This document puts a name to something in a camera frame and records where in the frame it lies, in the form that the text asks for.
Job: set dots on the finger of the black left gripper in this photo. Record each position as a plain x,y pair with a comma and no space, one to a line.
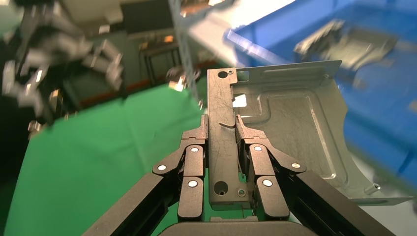
26,88
107,65

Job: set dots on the black equipment cabinet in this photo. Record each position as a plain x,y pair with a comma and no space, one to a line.
9,146

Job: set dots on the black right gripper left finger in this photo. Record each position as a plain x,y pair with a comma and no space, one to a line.
192,163

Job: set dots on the blue plastic bin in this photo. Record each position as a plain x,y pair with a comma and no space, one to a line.
374,107

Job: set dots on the sheet metal bracket part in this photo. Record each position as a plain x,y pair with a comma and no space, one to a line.
293,130
351,45

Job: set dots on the black metal stand table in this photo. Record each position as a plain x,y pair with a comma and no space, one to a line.
159,49

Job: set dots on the black round stool seat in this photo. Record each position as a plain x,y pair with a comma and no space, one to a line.
174,72

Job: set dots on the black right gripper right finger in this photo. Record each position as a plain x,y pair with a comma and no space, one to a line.
260,163

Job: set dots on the green table cloth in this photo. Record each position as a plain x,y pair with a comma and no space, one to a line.
97,163

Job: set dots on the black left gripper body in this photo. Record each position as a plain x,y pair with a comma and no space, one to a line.
55,32

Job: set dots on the silver binder clip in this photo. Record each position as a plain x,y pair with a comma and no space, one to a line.
34,127
177,84

